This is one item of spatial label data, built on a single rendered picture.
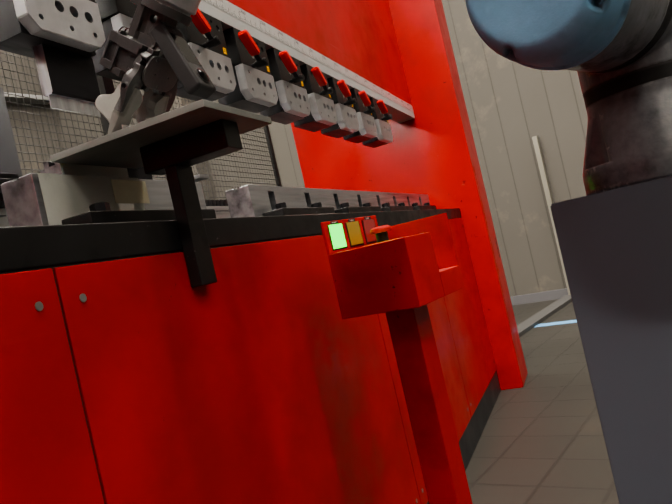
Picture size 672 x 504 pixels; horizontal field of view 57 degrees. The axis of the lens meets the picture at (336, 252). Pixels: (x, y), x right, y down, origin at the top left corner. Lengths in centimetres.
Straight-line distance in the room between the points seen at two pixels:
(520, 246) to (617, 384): 516
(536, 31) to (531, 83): 522
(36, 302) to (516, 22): 52
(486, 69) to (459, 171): 302
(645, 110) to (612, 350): 22
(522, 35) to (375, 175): 257
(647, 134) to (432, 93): 245
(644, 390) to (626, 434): 5
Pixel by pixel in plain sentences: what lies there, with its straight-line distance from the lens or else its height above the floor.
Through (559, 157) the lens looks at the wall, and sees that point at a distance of 562.
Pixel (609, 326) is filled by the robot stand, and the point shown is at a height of 65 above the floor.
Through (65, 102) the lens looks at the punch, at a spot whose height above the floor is 109.
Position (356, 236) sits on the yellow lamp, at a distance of 119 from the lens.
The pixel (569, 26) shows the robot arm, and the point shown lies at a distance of 50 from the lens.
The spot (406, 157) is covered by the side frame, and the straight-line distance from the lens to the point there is 301.
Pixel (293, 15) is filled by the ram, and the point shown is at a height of 148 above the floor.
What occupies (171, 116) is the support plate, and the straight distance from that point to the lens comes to 83.
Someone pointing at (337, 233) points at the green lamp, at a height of 82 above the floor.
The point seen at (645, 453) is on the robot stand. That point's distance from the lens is 64.
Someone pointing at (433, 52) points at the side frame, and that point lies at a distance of 306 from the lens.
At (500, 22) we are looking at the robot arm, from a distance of 52.
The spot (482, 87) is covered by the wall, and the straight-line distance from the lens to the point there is 589.
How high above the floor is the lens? 77
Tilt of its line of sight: 1 degrees up
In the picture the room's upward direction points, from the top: 13 degrees counter-clockwise
